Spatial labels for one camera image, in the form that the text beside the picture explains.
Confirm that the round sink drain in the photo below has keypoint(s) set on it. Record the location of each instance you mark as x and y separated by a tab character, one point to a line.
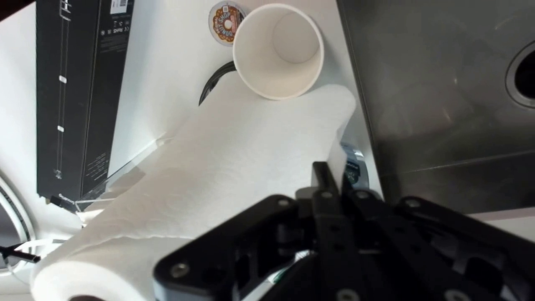
527	75

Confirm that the thin black utensil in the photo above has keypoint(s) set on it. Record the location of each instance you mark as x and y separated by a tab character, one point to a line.
18	254

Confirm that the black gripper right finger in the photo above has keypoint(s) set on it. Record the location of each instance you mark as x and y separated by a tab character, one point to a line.
435	251

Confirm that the patterned white paper cup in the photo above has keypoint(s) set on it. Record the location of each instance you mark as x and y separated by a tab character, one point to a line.
278	50

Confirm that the white oval tray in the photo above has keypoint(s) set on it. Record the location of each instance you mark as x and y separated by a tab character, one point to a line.
10	222

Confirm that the stainless steel sink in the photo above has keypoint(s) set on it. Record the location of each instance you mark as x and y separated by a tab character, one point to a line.
445	110

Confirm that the round doughnut print disc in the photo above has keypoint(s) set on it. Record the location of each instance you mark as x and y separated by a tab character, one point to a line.
222	22

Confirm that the long black cardboard box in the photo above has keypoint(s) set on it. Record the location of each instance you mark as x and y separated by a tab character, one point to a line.
77	83

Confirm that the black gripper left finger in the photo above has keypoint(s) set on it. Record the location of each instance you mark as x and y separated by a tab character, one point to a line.
251	251

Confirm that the white paper towel roll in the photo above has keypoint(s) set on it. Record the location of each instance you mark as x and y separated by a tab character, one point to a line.
84	272
234	155

